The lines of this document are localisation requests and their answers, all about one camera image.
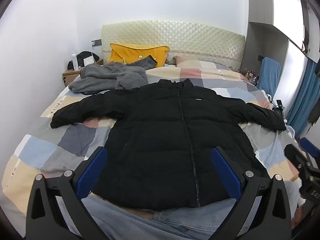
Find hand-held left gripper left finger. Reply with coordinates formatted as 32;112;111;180
26;146;110;240

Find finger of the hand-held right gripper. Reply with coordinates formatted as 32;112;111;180
284;143;320;178
300;137;320;158

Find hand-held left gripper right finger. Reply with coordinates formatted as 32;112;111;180
211;146;293;240

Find black puffer jacket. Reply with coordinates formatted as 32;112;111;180
50;78;287;209

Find blue curtain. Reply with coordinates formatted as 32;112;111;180
287;60;320;138

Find patchwork checked blanket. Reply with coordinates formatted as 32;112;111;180
1;61;300;220

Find black tripod device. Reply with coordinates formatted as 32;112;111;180
272;99;285;117

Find person's blue jeans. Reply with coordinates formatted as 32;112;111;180
82;195;250;240

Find blue towel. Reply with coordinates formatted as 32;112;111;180
257;57;281;100

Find grey fleece garment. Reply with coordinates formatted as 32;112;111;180
68;55;158;95

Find group of small bottles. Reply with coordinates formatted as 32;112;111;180
244;69;259;83

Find wooden nightstand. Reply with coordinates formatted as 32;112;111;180
62;59;103;87

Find black bag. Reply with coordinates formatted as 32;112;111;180
67;51;100;70

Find pink pillow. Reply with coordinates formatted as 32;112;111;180
172;55;200;67

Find yellow pillow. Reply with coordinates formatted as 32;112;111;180
107;43;170;68

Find grey white wardrobe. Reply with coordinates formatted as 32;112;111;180
240;0;320;130

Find cream quilted headboard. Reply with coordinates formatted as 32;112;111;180
101;20;245;72

